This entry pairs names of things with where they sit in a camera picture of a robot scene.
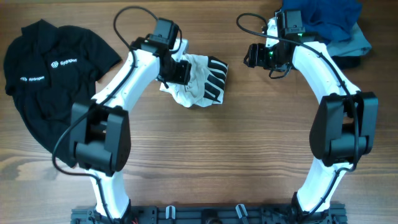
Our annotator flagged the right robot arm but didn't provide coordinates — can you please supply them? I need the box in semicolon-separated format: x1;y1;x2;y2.
244;9;378;223

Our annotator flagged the light grey-blue folded shirt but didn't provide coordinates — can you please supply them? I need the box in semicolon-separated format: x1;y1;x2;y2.
268;9;373;58

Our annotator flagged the white t-shirt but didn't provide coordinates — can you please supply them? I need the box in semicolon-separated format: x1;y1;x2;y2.
160;54;228;108

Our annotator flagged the dark blue folded shirt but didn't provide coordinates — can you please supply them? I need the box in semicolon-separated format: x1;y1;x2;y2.
281;0;363;42

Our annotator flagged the right black cable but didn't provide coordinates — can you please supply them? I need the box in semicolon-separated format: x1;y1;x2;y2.
236;12;361;218

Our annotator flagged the black cable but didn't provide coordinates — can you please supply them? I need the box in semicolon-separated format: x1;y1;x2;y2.
236;12;361;218
51;6;183;223

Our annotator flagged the black t-shirt with logo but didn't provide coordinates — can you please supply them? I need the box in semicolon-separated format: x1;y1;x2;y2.
4;19;122;167

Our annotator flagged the black folded shirt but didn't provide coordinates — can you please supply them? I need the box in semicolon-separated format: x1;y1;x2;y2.
333;56;361;70

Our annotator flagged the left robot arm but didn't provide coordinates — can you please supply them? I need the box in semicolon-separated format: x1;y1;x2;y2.
69;18;191;223

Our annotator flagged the left black cable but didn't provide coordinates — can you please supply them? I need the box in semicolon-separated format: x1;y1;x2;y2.
51;6;183;223

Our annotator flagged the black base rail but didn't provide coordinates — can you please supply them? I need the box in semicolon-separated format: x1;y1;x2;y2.
70;203;348;224

